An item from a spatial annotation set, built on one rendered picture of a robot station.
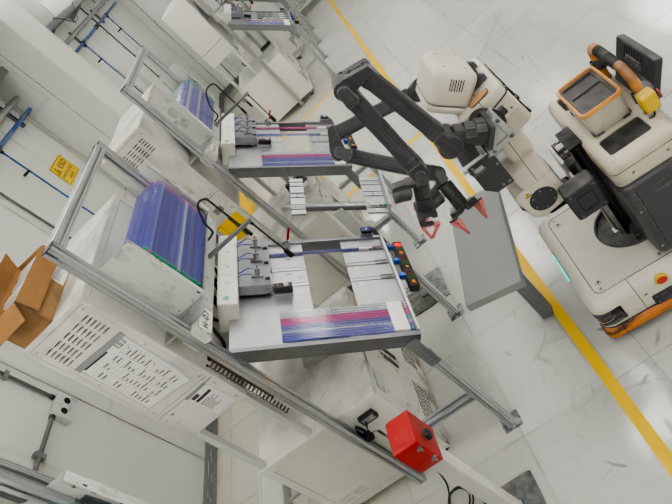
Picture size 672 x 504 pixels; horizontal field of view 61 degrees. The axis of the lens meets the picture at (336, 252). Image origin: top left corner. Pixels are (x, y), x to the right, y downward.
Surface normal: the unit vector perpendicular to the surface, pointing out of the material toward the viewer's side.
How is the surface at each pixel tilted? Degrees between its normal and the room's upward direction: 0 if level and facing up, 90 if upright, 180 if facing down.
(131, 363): 89
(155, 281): 90
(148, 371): 92
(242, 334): 42
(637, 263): 0
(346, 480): 90
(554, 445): 0
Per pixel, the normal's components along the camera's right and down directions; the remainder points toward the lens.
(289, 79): 0.15, 0.56
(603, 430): -0.66, -0.56
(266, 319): 0.01, -0.83
